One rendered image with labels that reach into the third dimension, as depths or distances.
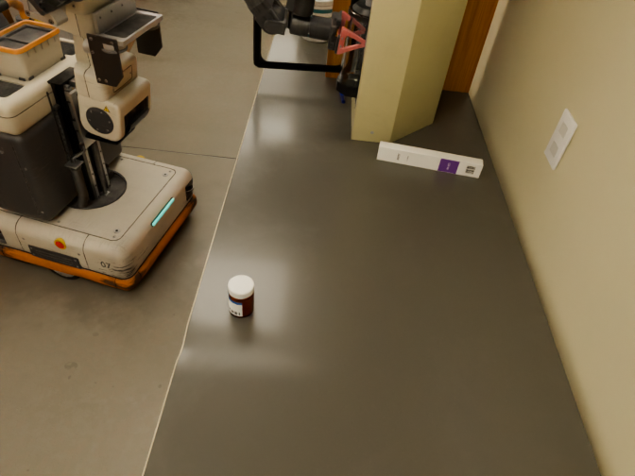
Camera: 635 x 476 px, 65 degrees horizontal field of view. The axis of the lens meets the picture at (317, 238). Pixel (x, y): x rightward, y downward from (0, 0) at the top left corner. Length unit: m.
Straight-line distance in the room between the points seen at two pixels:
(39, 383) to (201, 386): 1.29
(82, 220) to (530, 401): 1.78
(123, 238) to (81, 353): 0.46
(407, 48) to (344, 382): 0.82
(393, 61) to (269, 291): 0.67
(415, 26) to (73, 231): 1.50
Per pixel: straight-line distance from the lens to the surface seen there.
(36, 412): 2.06
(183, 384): 0.89
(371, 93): 1.37
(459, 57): 1.76
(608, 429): 1.00
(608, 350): 1.00
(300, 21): 1.42
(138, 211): 2.21
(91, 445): 1.94
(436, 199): 1.28
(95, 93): 1.89
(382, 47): 1.32
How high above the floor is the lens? 1.70
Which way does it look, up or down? 44 degrees down
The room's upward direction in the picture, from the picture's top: 7 degrees clockwise
